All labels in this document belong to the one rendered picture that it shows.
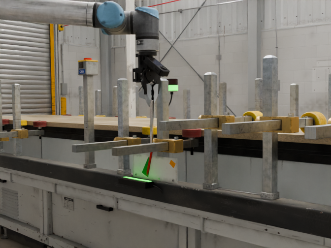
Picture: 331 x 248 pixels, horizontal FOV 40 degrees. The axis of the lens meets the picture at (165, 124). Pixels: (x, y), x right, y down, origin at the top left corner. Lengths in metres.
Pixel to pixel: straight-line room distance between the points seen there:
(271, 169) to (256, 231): 0.24
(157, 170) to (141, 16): 0.61
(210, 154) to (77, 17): 0.68
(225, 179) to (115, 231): 0.86
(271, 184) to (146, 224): 0.98
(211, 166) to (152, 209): 0.40
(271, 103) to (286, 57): 7.88
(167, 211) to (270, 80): 0.71
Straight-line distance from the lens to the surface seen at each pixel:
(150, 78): 1.76
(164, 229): 2.26
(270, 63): 1.50
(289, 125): 1.46
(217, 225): 1.72
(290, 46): 9.35
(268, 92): 1.50
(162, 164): 1.82
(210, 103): 1.64
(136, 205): 2.03
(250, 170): 1.83
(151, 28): 1.76
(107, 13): 1.63
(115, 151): 1.62
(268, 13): 9.66
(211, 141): 1.65
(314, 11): 9.27
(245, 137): 1.79
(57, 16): 1.68
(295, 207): 1.46
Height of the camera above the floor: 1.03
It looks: 3 degrees down
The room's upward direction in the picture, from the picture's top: 1 degrees counter-clockwise
